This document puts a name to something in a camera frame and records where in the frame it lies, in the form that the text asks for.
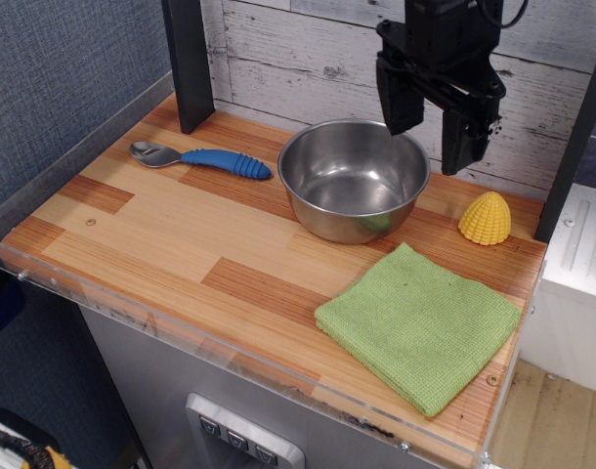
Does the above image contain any clear acrylic table guard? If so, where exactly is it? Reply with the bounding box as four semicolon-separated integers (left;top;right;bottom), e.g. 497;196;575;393
0;78;545;467

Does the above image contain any black upright post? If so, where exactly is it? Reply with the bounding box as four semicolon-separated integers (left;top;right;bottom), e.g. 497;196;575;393
533;64;596;242
161;0;215;134

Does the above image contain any silver dispenser button panel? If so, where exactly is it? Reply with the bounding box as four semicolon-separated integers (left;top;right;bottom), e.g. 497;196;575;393
186;393;306;468

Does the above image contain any stainless steel bowl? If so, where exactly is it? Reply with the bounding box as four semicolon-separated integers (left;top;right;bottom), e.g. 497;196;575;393
277;119;431;244

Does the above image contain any silver toy fridge cabinet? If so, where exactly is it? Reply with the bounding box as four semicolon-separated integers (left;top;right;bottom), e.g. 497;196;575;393
82;309;482;468

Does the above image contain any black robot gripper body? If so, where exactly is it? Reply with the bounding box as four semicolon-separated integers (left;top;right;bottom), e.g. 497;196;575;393
375;0;508;148

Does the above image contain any black right upright post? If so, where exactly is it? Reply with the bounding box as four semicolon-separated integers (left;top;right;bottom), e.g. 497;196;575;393
533;64;596;242

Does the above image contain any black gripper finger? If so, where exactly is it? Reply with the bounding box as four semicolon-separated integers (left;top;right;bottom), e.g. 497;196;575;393
376;57;423;136
442;108;491;175

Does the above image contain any white aluminium side block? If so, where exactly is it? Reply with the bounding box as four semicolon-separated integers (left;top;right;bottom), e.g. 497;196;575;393
520;184;596;391

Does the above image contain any folded green cloth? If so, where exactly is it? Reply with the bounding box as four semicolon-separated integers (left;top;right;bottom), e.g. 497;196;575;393
315;243;520;417

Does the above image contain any blue handled metal spoon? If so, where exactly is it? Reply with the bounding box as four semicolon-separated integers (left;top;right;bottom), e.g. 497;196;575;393
129;142;272;180

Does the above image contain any yellow toy corn piece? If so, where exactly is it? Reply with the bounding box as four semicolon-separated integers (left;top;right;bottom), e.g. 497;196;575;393
458;192;511;246

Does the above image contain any black left upright post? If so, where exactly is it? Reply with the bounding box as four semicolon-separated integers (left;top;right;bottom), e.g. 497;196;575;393
161;0;215;134

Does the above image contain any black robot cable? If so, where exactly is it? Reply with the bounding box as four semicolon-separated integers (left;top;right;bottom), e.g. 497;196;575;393
476;0;532;29

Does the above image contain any yellow black object bottom left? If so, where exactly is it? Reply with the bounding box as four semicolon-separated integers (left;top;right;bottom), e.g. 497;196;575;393
0;430;72;469

